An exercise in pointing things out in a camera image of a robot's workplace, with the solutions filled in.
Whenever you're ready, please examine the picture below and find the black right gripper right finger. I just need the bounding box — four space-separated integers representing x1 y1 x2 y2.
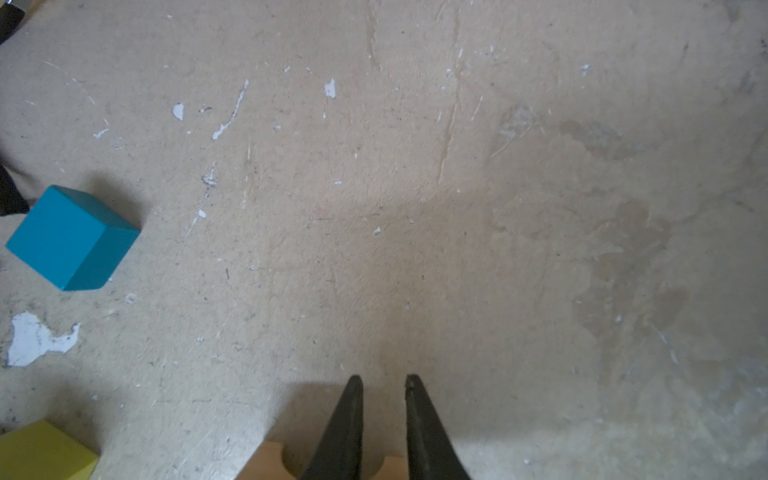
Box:
405 374 470 480

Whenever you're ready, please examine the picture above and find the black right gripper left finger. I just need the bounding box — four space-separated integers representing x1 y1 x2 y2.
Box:
299 375 364 480

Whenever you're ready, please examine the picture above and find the natural wood block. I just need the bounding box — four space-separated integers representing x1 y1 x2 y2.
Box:
235 441 409 480

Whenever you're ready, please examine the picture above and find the lime green wooden cube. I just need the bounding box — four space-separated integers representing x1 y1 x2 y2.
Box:
1 420 99 480

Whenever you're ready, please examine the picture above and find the teal wooden cube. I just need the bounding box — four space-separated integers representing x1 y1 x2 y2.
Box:
6 185 140 291

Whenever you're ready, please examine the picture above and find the tape measure black strap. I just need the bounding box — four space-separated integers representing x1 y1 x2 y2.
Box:
0 164 30 218

